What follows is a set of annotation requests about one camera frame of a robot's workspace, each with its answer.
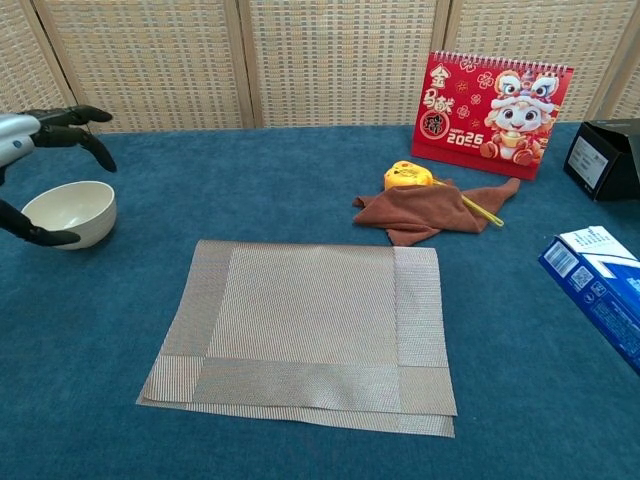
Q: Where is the white bowl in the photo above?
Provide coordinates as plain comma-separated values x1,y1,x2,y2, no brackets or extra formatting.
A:
20,180,118,251

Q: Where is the woven bamboo folding screen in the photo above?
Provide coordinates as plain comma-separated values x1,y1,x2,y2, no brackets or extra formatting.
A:
0,0,640,141

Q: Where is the yellow toy with lanyard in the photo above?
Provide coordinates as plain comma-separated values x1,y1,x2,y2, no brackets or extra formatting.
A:
383,158,505,229

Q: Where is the black cardboard box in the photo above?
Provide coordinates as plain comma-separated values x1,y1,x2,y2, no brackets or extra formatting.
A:
562,118,640,202

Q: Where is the brown cloth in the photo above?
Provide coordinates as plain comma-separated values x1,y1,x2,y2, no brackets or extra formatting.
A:
351,178,522,246

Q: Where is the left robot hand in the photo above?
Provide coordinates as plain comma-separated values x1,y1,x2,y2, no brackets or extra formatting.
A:
0,105,119,250

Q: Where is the blue felt table cover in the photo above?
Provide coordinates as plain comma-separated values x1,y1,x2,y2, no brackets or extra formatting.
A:
0,122,640,480

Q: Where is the blue and white carton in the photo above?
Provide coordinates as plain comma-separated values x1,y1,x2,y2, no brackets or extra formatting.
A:
537,224,640,377

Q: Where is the beige woven placemat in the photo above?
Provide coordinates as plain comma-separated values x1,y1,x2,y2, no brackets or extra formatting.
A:
135,238,459,439

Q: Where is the red desk calendar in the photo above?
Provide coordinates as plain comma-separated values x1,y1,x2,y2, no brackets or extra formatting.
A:
410,49,575,180

